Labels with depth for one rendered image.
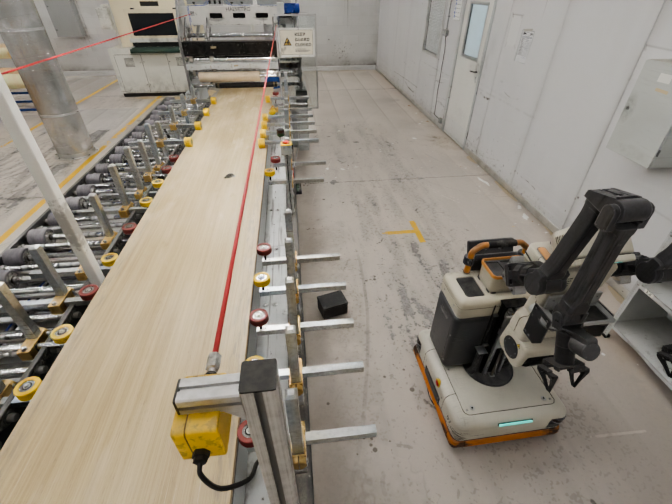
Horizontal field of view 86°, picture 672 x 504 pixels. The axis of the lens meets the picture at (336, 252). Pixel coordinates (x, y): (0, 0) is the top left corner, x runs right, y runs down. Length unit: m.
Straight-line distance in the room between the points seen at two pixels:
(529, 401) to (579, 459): 0.44
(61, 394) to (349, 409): 1.45
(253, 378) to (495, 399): 1.89
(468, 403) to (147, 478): 1.51
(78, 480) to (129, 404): 0.24
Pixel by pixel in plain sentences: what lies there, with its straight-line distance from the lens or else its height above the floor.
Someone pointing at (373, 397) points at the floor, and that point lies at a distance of 2.40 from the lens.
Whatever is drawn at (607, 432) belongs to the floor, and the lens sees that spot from 2.76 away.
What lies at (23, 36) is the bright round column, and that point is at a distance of 6.31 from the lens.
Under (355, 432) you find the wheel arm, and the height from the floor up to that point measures 0.83.
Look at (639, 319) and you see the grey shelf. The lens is 3.37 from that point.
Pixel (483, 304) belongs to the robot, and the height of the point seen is 0.79.
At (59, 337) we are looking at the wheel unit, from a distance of 1.85.
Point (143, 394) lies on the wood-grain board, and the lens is 1.50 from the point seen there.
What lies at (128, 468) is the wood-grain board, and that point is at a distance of 1.37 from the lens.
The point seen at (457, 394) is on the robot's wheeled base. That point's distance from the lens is 2.17.
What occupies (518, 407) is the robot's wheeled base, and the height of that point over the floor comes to 0.28.
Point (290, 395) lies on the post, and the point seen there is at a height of 1.16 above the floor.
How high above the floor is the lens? 2.04
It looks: 37 degrees down
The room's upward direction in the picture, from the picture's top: straight up
